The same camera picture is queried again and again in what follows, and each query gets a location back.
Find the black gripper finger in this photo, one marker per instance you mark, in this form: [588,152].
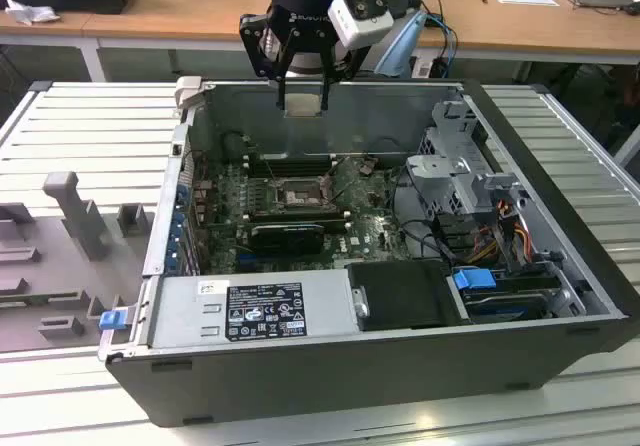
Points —
[257,46]
[326,56]

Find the silver CPU plate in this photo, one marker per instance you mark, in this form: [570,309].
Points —
[302,104]

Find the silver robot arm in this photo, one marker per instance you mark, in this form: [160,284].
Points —
[400,46]

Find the black RAM slot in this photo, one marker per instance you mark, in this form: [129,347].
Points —
[290,212]
[290,218]
[300,167]
[335,226]
[290,207]
[300,162]
[300,157]
[300,172]

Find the CPU socket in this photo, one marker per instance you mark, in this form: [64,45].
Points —
[295,197]

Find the black plastic bay cover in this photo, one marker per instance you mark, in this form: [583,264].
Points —
[400,296]

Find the wooden desk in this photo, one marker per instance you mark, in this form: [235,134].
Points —
[175,16]

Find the grey metal drive cage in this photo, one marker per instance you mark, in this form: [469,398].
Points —
[440,171]

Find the green motherboard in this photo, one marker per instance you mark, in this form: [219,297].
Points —
[370,236]

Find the black graphics card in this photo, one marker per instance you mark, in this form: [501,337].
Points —
[287,240]

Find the crumpled white paper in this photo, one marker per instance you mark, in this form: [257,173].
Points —
[30,13]

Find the hard disk in blue carrier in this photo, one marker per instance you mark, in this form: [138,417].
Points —
[472,281]

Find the dark laptop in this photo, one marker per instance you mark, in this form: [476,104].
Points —
[600,1]

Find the silver power supply box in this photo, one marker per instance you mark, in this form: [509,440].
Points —
[175,316]

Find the grey parts rack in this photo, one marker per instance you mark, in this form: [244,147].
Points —
[60,286]

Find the blue case latch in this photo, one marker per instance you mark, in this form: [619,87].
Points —
[112,321]

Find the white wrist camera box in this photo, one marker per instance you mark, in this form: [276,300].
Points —
[367,28]

